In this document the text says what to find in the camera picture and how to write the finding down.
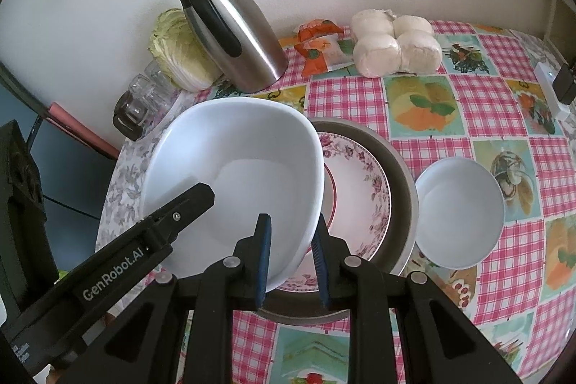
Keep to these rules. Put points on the pink checkered tablecloth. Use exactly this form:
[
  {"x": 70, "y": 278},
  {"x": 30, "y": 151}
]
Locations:
[{"x": 432, "y": 136}]

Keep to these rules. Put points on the napa cabbage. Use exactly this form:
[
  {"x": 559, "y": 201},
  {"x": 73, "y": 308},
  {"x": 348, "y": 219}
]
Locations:
[{"x": 175, "y": 46}]

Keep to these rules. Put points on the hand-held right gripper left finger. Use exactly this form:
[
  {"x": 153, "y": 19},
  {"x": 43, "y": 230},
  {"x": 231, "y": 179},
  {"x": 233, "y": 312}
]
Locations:
[{"x": 264, "y": 267}]

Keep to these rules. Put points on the floral rim white plate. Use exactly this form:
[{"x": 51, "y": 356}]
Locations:
[{"x": 355, "y": 186}]

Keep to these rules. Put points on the small white strawberry bowl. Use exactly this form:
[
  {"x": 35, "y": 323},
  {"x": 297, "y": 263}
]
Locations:
[{"x": 454, "y": 213}]

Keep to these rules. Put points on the stainless steel thermos jug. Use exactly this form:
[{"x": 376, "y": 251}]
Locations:
[{"x": 243, "y": 42}]

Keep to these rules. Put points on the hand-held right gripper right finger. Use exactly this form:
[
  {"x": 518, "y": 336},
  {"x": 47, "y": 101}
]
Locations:
[{"x": 321, "y": 271}]

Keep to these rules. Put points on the red rim white plate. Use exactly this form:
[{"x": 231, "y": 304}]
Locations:
[{"x": 329, "y": 199}]

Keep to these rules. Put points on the large white floral bowl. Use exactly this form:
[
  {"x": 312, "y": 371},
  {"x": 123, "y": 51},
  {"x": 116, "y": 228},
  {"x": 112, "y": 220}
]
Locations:
[{"x": 252, "y": 150}]

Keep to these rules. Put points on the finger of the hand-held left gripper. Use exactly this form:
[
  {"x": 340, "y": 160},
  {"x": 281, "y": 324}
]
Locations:
[{"x": 189, "y": 204}]

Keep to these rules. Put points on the pink bar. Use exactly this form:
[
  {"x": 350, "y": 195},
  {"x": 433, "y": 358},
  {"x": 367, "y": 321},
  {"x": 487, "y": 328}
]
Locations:
[{"x": 81, "y": 130}]

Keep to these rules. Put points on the white power strip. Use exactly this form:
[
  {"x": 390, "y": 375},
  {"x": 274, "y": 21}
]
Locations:
[{"x": 553, "y": 91}]

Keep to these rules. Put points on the clear glass jar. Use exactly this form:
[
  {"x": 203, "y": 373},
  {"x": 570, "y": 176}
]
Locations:
[
  {"x": 156, "y": 70},
  {"x": 148, "y": 91}
]

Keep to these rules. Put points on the glass jar with dark lid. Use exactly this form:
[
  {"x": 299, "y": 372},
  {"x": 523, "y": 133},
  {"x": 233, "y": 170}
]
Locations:
[{"x": 130, "y": 114}]

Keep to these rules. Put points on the orange snack packet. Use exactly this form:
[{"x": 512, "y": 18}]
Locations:
[{"x": 324, "y": 51}]

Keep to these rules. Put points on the round metal pan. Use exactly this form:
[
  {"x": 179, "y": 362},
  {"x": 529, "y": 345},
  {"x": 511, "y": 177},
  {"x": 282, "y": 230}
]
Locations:
[{"x": 400, "y": 204}]

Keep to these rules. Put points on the black power adapter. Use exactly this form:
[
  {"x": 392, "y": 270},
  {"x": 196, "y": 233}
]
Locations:
[{"x": 564, "y": 85}]

